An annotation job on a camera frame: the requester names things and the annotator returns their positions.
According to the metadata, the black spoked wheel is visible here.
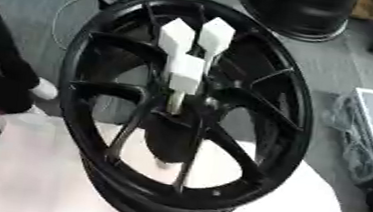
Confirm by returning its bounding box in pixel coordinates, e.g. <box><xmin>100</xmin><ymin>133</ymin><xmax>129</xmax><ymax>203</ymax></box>
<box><xmin>42</xmin><ymin>0</ymin><xmax>328</xmax><ymax>212</ymax></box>

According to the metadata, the thin white cable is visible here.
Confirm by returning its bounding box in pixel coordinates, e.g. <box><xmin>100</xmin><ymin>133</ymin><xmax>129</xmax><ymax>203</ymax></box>
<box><xmin>48</xmin><ymin>0</ymin><xmax>111</xmax><ymax>54</ymax></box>

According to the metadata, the white pin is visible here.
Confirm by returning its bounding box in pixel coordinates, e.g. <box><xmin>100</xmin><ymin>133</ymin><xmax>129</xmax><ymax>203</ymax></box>
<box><xmin>153</xmin><ymin>15</ymin><xmax>200</xmax><ymax>80</ymax></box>
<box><xmin>160</xmin><ymin>52</ymin><xmax>210</xmax><ymax>119</ymax></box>
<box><xmin>191</xmin><ymin>14</ymin><xmax>239</xmax><ymax>77</ymax></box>

